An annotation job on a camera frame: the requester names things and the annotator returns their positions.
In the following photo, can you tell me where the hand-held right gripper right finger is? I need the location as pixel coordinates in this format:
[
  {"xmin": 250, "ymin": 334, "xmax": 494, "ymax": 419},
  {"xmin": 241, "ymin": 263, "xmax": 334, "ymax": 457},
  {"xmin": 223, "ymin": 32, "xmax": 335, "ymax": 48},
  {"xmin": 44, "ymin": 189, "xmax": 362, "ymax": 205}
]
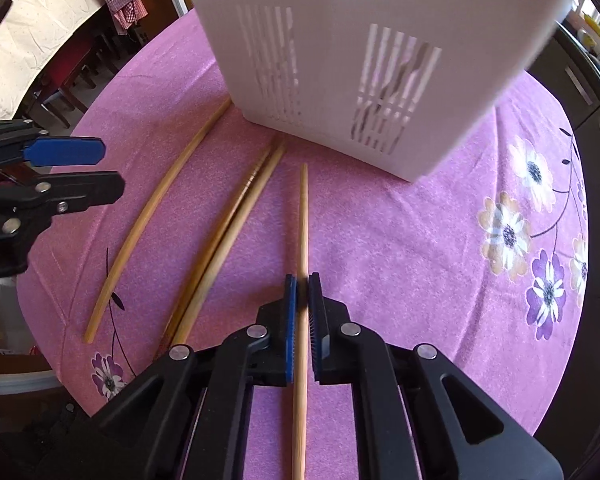
[{"xmin": 307, "ymin": 272, "xmax": 565, "ymax": 480}]

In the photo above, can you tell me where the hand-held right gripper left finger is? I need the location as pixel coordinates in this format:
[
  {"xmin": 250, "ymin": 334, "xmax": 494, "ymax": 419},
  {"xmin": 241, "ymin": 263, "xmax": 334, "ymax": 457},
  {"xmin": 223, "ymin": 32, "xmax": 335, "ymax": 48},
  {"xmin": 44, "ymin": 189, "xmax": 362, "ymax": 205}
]
[{"xmin": 55, "ymin": 274, "xmax": 301, "ymax": 480}]

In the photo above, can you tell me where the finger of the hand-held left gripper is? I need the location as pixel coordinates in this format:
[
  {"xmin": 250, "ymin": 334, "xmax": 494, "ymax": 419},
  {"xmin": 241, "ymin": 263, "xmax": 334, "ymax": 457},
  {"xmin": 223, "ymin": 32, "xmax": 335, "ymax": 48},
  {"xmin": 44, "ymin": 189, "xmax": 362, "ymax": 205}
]
[
  {"xmin": 0, "ymin": 119, "xmax": 106, "ymax": 171},
  {"xmin": 0, "ymin": 171, "xmax": 126, "ymax": 242}
]

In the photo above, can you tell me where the light wooden chopstick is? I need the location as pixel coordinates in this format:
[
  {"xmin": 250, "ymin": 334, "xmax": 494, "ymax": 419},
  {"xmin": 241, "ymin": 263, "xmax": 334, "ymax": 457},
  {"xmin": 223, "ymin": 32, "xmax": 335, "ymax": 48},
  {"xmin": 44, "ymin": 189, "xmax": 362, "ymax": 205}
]
[
  {"xmin": 157, "ymin": 150, "xmax": 273, "ymax": 358},
  {"xmin": 171, "ymin": 140, "xmax": 287, "ymax": 348},
  {"xmin": 291, "ymin": 162, "xmax": 311, "ymax": 480},
  {"xmin": 84, "ymin": 99, "xmax": 232, "ymax": 343}
]

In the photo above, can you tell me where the white plastic utensil holder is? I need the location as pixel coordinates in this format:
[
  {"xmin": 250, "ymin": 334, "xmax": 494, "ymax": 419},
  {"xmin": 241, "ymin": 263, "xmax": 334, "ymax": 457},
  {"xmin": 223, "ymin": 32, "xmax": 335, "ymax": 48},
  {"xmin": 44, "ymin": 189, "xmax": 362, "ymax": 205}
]
[{"xmin": 172, "ymin": 0, "xmax": 578, "ymax": 183}]

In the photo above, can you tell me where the dark wooden chair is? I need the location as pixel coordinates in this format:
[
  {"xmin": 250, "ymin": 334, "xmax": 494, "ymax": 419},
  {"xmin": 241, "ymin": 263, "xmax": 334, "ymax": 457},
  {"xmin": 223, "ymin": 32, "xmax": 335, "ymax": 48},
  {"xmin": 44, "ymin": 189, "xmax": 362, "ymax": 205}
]
[{"xmin": 27, "ymin": 35, "xmax": 131, "ymax": 128}]

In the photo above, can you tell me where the white hanging sheet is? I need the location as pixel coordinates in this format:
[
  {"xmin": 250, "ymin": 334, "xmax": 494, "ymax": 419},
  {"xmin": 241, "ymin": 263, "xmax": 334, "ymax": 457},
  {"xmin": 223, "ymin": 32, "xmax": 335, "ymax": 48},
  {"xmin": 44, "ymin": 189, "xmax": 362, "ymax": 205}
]
[{"xmin": 0, "ymin": 0, "xmax": 106, "ymax": 121}]

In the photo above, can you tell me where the purple floral tablecloth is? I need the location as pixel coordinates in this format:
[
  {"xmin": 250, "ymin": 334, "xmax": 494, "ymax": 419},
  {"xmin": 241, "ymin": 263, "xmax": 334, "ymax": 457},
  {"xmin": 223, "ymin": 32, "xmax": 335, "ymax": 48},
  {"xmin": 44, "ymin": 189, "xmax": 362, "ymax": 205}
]
[{"xmin": 15, "ymin": 7, "xmax": 590, "ymax": 480}]

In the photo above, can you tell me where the white round bin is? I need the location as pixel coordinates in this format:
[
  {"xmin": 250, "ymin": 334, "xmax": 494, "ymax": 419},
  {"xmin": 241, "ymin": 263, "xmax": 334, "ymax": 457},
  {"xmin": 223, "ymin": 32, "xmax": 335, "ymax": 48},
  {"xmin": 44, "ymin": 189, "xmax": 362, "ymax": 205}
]
[{"xmin": 0, "ymin": 367, "xmax": 68, "ymax": 398}]

